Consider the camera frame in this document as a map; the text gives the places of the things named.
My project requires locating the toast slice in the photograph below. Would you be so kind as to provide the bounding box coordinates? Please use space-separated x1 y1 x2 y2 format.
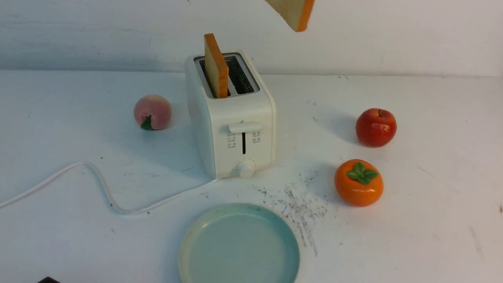
204 33 229 99
266 0 315 32

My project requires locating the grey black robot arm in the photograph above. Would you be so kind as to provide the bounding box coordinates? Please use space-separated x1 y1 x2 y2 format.
38 276 60 283

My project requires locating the white two-slot toaster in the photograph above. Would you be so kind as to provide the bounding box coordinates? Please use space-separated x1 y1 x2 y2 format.
185 50 277 179

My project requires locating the light green plate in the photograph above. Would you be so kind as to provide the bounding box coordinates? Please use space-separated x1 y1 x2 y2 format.
178 203 301 283

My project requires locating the pink peach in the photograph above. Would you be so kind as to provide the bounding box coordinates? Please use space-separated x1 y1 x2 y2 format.
133 95 173 130

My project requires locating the orange persimmon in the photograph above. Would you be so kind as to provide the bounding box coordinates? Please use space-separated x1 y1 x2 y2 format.
334 159 384 207

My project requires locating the red apple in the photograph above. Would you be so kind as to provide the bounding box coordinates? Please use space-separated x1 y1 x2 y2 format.
355 108 397 147

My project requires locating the white power cord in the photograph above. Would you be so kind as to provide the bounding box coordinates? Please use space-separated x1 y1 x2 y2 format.
0 162 219 215

